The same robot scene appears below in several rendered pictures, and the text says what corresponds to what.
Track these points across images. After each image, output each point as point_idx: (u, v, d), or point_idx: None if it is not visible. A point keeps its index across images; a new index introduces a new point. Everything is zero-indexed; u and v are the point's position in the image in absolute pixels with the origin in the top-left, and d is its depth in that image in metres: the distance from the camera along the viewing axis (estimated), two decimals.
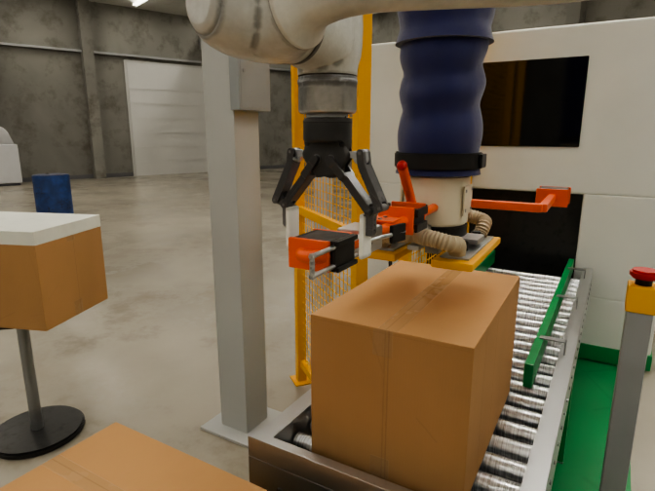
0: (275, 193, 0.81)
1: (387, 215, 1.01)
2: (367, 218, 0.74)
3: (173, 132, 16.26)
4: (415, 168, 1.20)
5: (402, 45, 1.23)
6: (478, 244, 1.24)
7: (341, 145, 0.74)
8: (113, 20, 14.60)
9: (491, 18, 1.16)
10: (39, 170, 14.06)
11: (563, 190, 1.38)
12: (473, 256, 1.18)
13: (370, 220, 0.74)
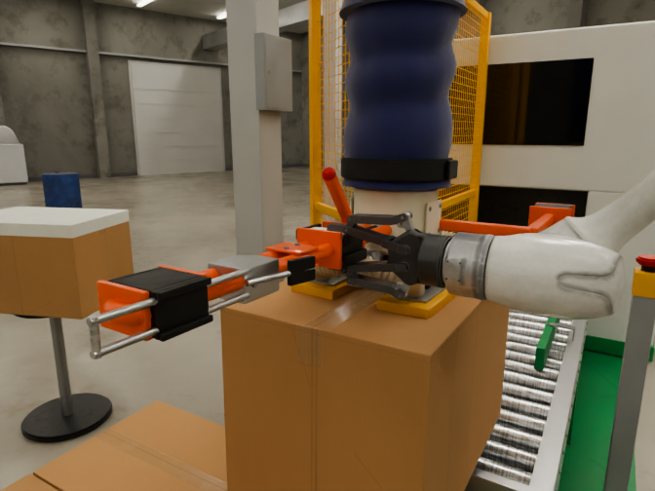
0: None
1: (300, 244, 0.73)
2: None
3: (177, 132, 16.37)
4: (361, 177, 0.91)
5: None
6: None
7: None
8: (118, 21, 14.71)
9: None
10: (44, 170, 14.17)
11: (563, 209, 1.08)
12: (434, 296, 0.89)
13: (344, 225, 0.78)
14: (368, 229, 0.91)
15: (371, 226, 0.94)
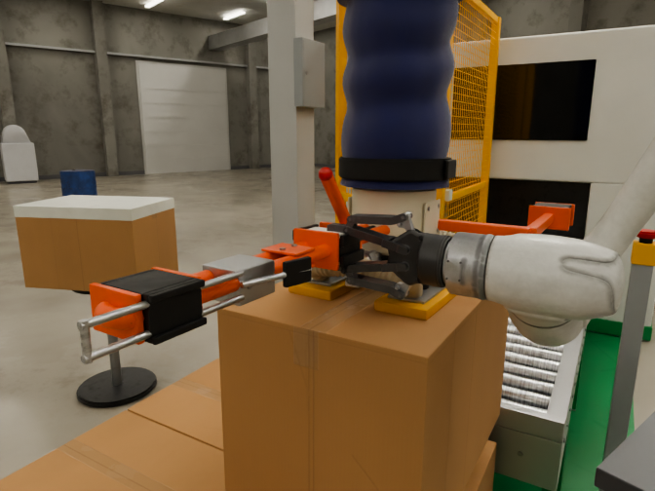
0: None
1: (296, 245, 0.72)
2: None
3: None
4: (359, 177, 0.91)
5: (346, 0, 0.93)
6: None
7: (424, 236, 0.72)
8: (126, 22, 14.95)
9: None
10: (54, 169, 14.41)
11: (563, 208, 1.07)
12: (432, 297, 0.88)
13: (344, 225, 0.78)
14: (366, 229, 0.91)
15: (368, 226, 0.93)
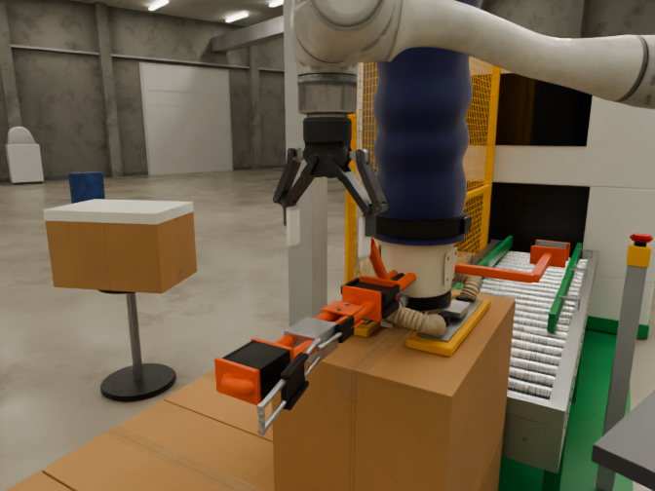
0: (276, 193, 0.82)
1: (349, 303, 0.89)
2: (366, 218, 0.74)
3: None
4: (390, 234, 1.08)
5: None
6: (461, 317, 1.11)
7: (340, 145, 0.74)
8: (130, 24, 15.08)
9: (478, 4, 1.00)
10: (58, 169, 14.54)
11: (560, 249, 1.25)
12: (453, 334, 1.06)
13: (369, 220, 0.74)
14: (397, 278, 1.08)
15: (399, 274, 1.10)
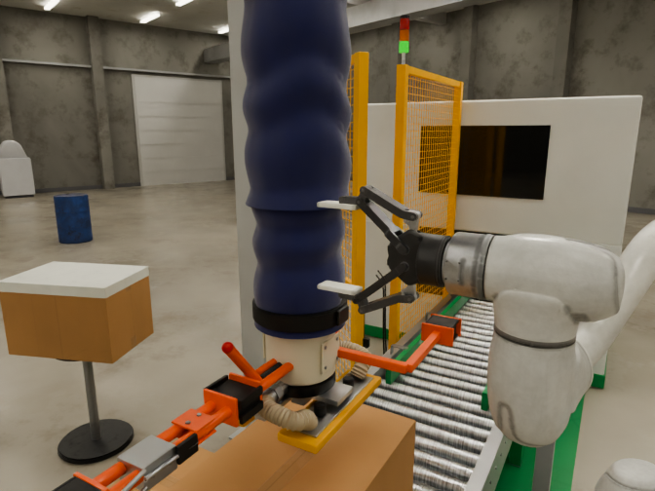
0: None
1: (201, 414, 0.90)
2: None
3: None
4: (265, 326, 1.09)
5: None
6: (338, 404, 1.13)
7: (424, 236, 0.72)
8: (122, 37, 15.13)
9: (342, 182, 1.05)
10: (51, 182, 14.59)
11: (447, 328, 1.27)
12: (326, 427, 1.07)
13: (357, 198, 0.76)
14: (272, 369, 1.09)
15: (276, 363, 1.12)
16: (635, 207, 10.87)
